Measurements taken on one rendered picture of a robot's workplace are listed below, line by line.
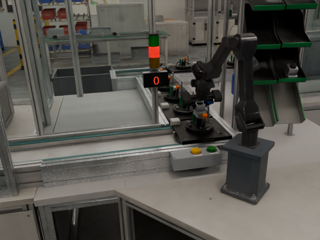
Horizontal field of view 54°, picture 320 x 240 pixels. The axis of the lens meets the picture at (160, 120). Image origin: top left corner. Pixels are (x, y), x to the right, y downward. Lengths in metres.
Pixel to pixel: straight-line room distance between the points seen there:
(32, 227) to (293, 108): 1.30
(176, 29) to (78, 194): 7.80
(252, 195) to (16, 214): 0.92
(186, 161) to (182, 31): 7.71
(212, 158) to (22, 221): 0.81
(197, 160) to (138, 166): 0.25
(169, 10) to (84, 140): 10.66
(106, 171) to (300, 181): 0.80
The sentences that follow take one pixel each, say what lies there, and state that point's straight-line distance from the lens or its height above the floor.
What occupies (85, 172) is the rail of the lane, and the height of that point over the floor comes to 0.91.
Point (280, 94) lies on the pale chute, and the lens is 1.69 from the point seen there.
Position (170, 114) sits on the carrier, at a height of 0.97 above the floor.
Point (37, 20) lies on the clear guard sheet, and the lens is 1.52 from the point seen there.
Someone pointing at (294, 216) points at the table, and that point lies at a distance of 1.22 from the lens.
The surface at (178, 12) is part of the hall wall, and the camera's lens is 12.10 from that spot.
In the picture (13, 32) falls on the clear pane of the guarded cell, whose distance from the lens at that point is 2.44.
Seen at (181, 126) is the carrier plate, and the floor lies 0.97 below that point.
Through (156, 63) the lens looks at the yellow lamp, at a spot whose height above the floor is 1.28.
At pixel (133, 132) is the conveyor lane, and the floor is 0.94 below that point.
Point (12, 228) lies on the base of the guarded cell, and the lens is 1.46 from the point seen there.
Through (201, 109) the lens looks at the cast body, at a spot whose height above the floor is 1.07.
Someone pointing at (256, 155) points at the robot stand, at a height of 1.06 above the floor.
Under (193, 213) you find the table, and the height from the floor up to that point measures 0.86.
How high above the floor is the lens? 1.58
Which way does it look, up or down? 22 degrees down
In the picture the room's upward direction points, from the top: 2 degrees counter-clockwise
